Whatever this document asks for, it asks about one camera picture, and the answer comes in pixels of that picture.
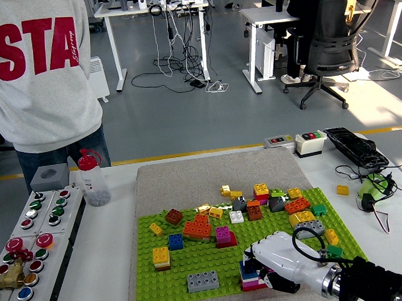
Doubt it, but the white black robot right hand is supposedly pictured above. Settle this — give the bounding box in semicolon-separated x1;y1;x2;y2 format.
241;228;342;297

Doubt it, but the blue square brick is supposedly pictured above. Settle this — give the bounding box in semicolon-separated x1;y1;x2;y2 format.
239;259;261;279
168;232;185;251

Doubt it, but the green studded baseplate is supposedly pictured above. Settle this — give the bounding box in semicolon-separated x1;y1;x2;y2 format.
132;185;370;301

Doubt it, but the yellow curved brick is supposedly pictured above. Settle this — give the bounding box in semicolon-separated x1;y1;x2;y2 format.
288;209;317;227

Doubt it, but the white magenta brick stack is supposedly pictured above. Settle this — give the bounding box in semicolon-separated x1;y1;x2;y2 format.
240;272;269;292

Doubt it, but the dark green brick piece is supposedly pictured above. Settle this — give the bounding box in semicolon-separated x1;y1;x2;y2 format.
326;244;344;259

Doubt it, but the orange long brick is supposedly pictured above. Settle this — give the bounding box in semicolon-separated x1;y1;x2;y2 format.
283;195;312;215

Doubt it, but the dark grey brick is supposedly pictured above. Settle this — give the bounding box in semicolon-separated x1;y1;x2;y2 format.
267;196;286;214

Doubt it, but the orange brown brick stack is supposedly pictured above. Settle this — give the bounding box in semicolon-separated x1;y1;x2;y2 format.
246;199;263;222

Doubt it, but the red sloped brick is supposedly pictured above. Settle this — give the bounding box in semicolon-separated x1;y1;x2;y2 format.
217;230;238;249

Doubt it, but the magenta square brick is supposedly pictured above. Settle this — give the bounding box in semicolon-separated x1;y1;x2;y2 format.
215;225;232;245

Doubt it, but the grey sloped brick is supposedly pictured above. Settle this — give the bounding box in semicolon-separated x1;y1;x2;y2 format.
231;195;248;212

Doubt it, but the yellow red brick stack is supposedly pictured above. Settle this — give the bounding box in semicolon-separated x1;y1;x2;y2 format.
253;182;270;205

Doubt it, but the grey eight-stud brick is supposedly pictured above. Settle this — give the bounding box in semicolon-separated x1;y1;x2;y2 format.
187;270;220;294

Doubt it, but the orange brick cluster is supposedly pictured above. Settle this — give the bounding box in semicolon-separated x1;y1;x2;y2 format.
182;213;213;243

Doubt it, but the light green tape roll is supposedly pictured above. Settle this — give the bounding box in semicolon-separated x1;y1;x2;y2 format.
356;172;395;207

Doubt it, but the grey-brown table mat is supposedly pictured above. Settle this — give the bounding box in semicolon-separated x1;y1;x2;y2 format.
121;145;371;301

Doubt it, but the brown square brick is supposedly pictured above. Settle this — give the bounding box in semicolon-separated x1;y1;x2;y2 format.
165;208;184;227

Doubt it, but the yellow tan brick stack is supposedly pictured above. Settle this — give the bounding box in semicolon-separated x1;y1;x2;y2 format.
152;246;172;272

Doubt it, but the black keyboard tray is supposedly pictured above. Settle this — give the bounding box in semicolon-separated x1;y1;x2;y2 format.
323;124;390;170

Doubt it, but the white computer tower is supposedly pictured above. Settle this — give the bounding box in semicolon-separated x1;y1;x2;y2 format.
254;30;278;81

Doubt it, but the clear bottle red cap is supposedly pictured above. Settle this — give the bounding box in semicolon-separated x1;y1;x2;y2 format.
76;147;112;208

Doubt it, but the grey block with hole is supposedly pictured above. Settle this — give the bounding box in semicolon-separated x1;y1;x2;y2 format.
28;162;71;193

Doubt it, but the white desk with tower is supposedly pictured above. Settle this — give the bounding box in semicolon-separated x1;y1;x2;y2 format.
240;1;302;96

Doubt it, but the white eight-button control box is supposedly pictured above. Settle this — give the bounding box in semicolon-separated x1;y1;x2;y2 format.
7;184;88;238

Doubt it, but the white emergency-stop button box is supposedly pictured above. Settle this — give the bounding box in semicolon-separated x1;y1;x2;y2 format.
0;227;80;301

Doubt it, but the person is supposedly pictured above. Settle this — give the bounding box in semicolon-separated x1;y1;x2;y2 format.
0;0;113;195
271;0;327;85

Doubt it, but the white panel heater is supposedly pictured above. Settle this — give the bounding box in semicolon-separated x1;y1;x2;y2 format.
86;55;111;104

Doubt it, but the brass valve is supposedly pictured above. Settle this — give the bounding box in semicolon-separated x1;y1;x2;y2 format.
0;258;26;290

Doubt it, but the black module with red wire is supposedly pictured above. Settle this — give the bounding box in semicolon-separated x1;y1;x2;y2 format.
356;192;392;235

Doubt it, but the white switch box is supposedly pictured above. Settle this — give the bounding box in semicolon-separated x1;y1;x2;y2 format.
293;129;328;158

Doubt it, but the grey switch box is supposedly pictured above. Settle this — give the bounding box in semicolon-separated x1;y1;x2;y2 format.
263;134;296;150

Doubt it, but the black cable with plug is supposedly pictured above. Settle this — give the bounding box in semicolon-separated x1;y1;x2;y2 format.
335;162;402;199

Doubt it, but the white floor cable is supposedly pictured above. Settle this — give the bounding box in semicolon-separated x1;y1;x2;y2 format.
349;34;402;83

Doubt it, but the black white cable tangle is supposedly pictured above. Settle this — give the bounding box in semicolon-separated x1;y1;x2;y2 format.
128;1;216;96

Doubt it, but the red valve handle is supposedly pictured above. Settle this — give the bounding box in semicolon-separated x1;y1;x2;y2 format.
7;247;34;263

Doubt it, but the white desk with cables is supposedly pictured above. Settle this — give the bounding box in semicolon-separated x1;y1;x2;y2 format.
93;0;213;92

